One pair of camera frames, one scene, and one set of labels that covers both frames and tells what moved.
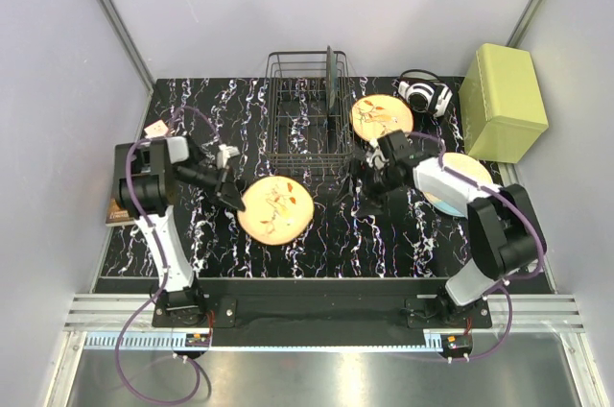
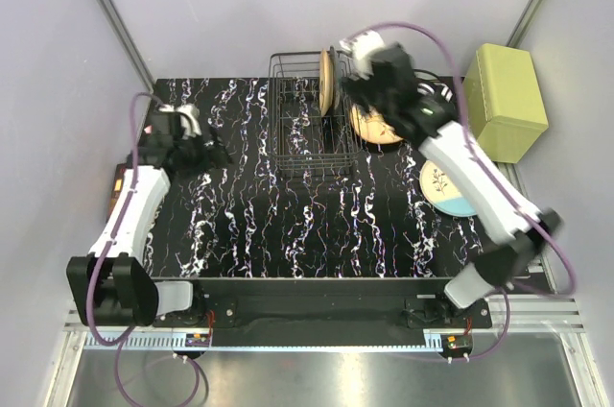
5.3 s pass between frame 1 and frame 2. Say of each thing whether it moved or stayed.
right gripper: moved
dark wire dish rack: stayed
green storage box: stayed
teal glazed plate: stayed
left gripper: moved
